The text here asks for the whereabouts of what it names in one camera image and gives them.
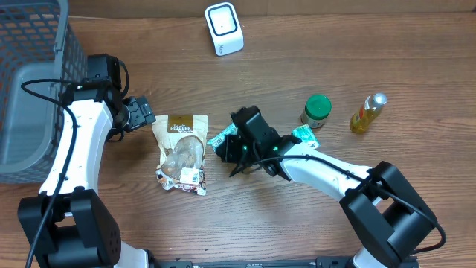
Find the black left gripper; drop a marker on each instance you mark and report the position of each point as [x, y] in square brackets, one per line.
[142, 112]

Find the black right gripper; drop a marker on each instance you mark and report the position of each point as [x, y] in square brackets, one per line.
[227, 150]

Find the teal tissue pack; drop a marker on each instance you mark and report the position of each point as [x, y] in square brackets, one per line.
[220, 138]

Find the small teal white box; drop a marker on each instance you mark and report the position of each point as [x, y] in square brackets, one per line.
[306, 135]

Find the brown snack packet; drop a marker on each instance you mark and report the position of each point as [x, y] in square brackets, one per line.
[182, 142]

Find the green lid white jar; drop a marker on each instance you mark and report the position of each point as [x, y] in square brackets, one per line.
[316, 111]

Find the yellow liquid bottle silver cap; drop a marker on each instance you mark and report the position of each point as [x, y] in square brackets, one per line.
[367, 113]

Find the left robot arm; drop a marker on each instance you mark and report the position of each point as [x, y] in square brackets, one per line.
[67, 224]

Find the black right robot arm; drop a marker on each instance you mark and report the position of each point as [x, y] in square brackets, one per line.
[387, 214]

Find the white barcode scanner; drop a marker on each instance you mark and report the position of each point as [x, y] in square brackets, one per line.
[225, 29]

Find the grey plastic shopping basket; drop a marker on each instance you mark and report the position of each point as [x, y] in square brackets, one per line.
[37, 45]

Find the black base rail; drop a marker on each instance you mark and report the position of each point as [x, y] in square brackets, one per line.
[260, 264]

